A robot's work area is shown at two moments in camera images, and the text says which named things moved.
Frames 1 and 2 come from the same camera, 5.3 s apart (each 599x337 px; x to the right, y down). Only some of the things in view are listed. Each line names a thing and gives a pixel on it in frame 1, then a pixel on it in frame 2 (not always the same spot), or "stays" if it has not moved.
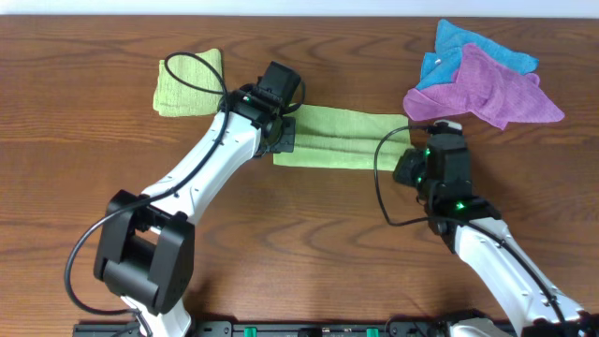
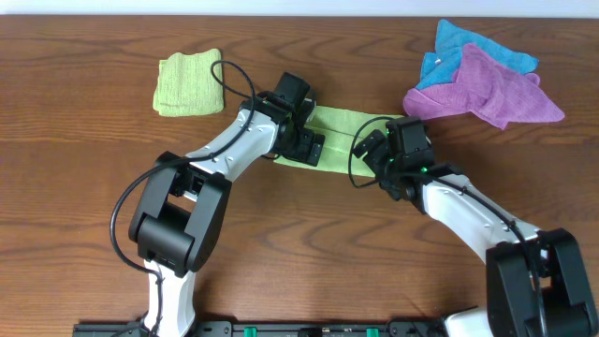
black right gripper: x=404 y=168 → x=372 y=144
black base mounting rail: x=270 y=329 stays
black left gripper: x=285 y=136 → x=308 y=147
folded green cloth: x=172 y=98 stays
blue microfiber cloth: x=441 y=65 stays
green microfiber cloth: x=329 y=138 stays
